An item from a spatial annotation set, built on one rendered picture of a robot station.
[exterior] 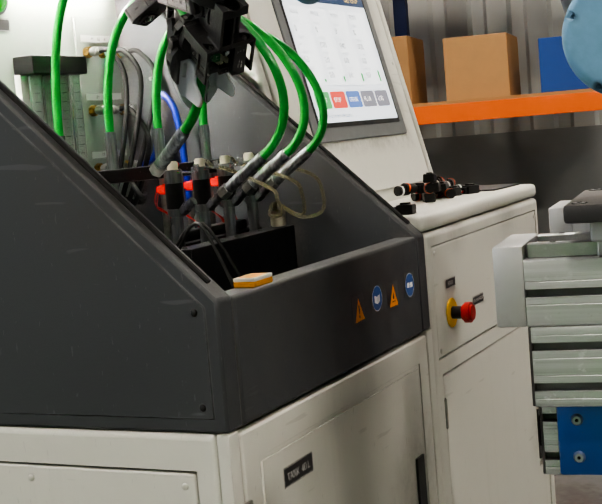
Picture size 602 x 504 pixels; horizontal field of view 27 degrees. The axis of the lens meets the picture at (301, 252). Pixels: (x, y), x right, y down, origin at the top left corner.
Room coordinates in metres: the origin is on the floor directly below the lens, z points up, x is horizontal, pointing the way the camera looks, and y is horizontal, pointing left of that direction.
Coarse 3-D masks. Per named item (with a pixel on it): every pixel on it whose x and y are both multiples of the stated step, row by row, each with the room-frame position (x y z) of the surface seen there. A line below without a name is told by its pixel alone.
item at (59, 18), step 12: (60, 0) 1.92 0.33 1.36; (60, 12) 1.93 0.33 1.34; (180, 12) 1.70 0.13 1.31; (60, 24) 1.93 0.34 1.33; (60, 36) 1.94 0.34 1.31; (60, 48) 1.95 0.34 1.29; (60, 96) 1.96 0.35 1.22; (60, 108) 1.96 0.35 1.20; (192, 108) 1.69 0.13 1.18; (60, 120) 1.96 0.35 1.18; (192, 120) 1.70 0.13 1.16; (60, 132) 1.96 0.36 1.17
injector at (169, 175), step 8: (168, 176) 1.86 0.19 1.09; (176, 176) 1.86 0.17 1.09; (168, 184) 1.86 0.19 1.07; (176, 184) 1.86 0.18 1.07; (168, 192) 1.86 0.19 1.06; (176, 192) 1.86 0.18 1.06; (168, 200) 1.86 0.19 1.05; (176, 200) 1.86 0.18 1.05; (184, 200) 1.87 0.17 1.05; (192, 200) 1.86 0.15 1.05; (168, 208) 1.87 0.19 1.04; (176, 208) 1.86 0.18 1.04; (184, 208) 1.86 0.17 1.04; (176, 216) 1.86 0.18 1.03; (176, 224) 1.87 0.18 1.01; (176, 232) 1.87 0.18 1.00; (176, 240) 1.87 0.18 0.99
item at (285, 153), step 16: (160, 48) 2.05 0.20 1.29; (272, 48) 1.97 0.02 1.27; (160, 64) 2.06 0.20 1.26; (288, 64) 1.95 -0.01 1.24; (160, 80) 2.06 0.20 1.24; (160, 96) 2.07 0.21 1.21; (304, 96) 1.95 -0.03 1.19; (160, 112) 2.07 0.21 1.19; (304, 112) 1.94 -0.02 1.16; (160, 128) 2.07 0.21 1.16; (304, 128) 1.95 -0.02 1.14; (160, 144) 2.06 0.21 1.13; (272, 160) 1.97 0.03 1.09; (256, 176) 1.98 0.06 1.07
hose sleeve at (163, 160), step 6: (180, 126) 1.72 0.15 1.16; (180, 132) 1.71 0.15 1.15; (174, 138) 1.72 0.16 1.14; (180, 138) 1.72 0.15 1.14; (186, 138) 1.72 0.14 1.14; (168, 144) 1.73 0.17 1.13; (174, 144) 1.73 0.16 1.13; (180, 144) 1.72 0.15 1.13; (168, 150) 1.74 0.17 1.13; (174, 150) 1.73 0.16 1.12; (162, 156) 1.75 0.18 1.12; (168, 156) 1.74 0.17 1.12; (174, 156) 1.75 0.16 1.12; (156, 162) 1.76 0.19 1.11; (162, 162) 1.75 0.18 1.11; (168, 162) 1.75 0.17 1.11; (162, 168) 1.76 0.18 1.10
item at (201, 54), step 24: (192, 0) 1.54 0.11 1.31; (216, 0) 1.53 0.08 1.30; (240, 0) 1.54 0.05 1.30; (192, 24) 1.59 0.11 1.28; (216, 24) 1.54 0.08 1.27; (240, 24) 1.60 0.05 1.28; (192, 48) 1.61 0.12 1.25; (216, 48) 1.56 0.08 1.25; (240, 48) 1.58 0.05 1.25; (240, 72) 1.61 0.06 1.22
